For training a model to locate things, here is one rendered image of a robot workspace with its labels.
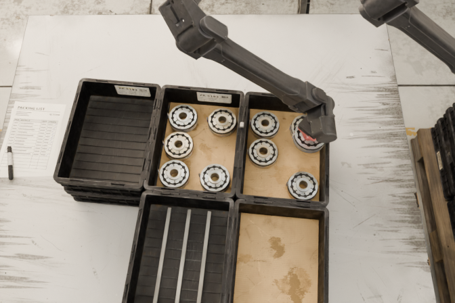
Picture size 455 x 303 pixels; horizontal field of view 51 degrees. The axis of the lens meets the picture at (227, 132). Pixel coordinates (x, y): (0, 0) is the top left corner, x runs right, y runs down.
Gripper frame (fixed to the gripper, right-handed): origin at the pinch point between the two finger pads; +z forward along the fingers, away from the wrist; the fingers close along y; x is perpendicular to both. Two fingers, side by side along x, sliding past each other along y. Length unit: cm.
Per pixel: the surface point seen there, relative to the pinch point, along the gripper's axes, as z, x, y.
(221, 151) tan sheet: 21.9, 21.9, -17.4
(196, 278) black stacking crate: 22, -2, -55
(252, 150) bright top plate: 18.5, 13.3, -10.4
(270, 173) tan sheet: 21.0, 3.6, -11.6
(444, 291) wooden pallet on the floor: 98, -84, 28
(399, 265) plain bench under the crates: 32, -49, -3
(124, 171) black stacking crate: 23, 42, -46
